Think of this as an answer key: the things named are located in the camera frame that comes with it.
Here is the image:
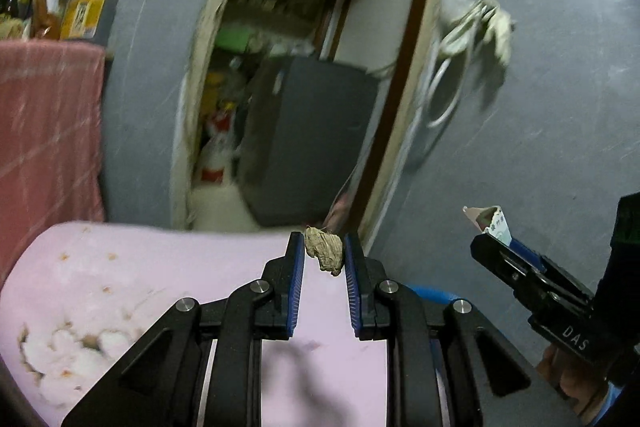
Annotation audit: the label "pink checked cloth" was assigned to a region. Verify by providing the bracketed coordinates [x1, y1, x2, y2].
[0, 39, 107, 280]

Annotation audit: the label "brown packet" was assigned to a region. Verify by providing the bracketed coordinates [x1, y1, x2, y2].
[30, 0, 67, 41]

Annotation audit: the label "wooden door frame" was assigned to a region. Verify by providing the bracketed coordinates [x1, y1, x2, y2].
[169, 0, 467, 250]

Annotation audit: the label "white looped cable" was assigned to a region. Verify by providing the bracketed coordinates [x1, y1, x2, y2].
[424, 3, 495, 130]

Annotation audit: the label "red white spray bottle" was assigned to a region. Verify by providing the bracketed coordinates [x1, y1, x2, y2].
[197, 104, 239, 186]

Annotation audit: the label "beige hanging rag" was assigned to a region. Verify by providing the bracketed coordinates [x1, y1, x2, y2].
[439, 0, 517, 68]

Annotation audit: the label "brown paper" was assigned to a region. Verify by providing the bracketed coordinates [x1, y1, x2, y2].
[304, 225, 345, 278]

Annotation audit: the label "dark glass bottles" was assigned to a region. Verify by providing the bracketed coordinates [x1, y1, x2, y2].
[0, 0, 27, 25]

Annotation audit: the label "person's right forearm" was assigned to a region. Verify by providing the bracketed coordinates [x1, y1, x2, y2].
[584, 381, 627, 426]

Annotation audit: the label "person's right hand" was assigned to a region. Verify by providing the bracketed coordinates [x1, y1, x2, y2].
[538, 342, 614, 423]

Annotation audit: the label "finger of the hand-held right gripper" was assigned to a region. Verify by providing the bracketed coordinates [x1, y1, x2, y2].
[508, 237, 596, 303]
[470, 234, 591, 316]

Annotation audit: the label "white torn wrapper piece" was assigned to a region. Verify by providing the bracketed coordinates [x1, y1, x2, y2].
[462, 205, 514, 249]

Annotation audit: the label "green box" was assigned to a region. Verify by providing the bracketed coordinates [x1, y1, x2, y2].
[214, 29, 252, 54]

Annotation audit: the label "yellow packet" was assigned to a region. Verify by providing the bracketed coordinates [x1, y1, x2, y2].
[204, 71, 227, 98]

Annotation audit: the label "grey cabinet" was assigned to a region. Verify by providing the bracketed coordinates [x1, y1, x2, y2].
[237, 54, 379, 229]

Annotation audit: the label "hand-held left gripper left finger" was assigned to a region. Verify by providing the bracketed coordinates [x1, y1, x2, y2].
[61, 231, 307, 427]

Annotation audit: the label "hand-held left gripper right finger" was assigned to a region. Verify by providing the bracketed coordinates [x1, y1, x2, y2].
[344, 231, 584, 427]

